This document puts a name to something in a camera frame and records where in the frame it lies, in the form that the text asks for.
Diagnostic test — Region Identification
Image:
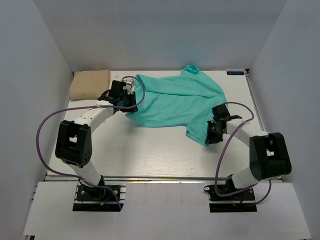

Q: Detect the teal t shirt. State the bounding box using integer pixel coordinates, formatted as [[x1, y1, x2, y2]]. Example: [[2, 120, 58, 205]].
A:
[[126, 65, 227, 146]]

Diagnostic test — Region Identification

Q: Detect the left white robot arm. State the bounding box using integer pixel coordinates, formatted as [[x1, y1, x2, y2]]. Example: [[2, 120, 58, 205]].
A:
[[55, 80, 138, 200]]

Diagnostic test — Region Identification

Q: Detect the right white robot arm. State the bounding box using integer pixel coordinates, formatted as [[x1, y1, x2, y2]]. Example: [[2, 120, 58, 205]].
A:
[[205, 104, 292, 200]]

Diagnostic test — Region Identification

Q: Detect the folded beige t shirt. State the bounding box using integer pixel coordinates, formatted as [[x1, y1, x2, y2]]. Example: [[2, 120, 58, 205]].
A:
[[69, 69, 111, 101]]

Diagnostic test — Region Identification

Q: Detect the blue table label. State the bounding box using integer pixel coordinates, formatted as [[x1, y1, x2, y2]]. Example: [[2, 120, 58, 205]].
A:
[[226, 71, 245, 76]]

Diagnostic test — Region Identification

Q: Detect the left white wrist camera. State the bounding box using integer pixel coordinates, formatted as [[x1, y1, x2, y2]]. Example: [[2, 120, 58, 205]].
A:
[[121, 77, 135, 94]]

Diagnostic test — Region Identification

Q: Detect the aluminium table front rail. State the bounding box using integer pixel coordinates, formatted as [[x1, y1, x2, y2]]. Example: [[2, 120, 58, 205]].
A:
[[44, 174, 215, 182]]

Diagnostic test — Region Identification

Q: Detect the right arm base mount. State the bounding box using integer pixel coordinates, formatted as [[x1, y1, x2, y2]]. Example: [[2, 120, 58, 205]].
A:
[[203, 182, 258, 214]]

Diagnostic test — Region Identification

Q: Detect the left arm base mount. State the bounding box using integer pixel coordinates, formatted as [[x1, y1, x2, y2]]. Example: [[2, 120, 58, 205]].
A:
[[72, 184, 126, 213]]

